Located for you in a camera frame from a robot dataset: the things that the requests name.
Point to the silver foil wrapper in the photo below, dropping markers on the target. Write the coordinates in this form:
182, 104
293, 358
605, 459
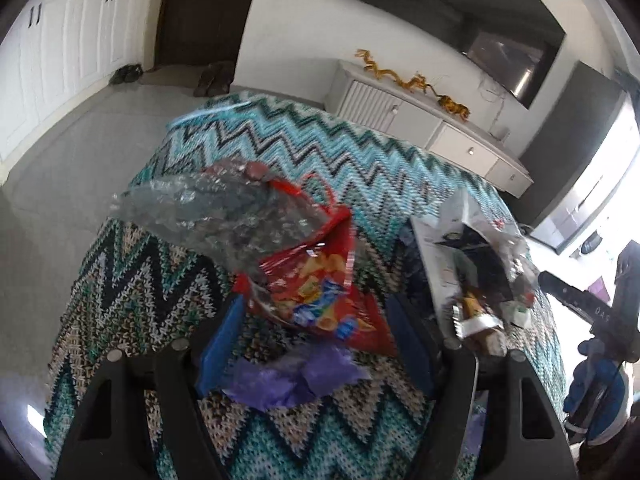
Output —
236, 212

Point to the dark shoes by door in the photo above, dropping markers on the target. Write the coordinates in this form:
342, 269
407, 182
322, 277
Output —
126, 74

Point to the blue gloved right hand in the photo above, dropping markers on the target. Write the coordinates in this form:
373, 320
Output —
598, 403

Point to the golden dragon figurine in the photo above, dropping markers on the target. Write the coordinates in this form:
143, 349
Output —
416, 82

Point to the purple plastic wrapper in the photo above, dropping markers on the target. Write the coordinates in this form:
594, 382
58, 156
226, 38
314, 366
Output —
302, 375

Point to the red snack bag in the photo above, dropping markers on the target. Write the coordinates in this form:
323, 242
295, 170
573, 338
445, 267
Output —
310, 286

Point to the dark brown entrance door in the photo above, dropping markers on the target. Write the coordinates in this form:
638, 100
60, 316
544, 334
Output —
200, 32

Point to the zigzag knitted table cloth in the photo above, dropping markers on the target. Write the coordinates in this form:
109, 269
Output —
137, 293

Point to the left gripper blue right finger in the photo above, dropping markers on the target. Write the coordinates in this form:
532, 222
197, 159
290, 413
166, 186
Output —
498, 402

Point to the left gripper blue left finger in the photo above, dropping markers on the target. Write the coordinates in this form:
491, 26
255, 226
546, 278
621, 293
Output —
109, 436

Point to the white TV cabinet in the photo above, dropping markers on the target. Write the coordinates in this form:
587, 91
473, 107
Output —
379, 105

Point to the brown foil snack wrapper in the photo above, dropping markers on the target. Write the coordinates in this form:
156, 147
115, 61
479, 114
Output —
486, 328

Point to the golden tiger figurine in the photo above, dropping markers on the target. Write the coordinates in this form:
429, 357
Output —
454, 108

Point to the purple storage stool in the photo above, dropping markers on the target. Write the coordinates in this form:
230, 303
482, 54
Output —
599, 290

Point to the black wall television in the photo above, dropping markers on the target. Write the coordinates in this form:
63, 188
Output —
513, 41

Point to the white wall cabinets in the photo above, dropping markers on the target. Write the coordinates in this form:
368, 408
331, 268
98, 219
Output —
54, 53

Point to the grey double-door refrigerator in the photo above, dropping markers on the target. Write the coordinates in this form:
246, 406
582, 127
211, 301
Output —
577, 159

